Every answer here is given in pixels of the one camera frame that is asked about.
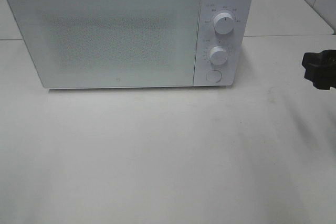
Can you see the white microwave oven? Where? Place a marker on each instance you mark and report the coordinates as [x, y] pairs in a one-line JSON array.
[[207, 38]]

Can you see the white microwave knob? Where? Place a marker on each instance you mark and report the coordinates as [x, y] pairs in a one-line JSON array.
[[218, 55], [224, 22]]

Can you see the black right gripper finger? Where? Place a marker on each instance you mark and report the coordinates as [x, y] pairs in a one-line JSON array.
[[319, 60], [321, 76]]

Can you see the white microwave door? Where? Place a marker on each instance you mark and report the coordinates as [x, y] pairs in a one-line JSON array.
[[110, 43]]

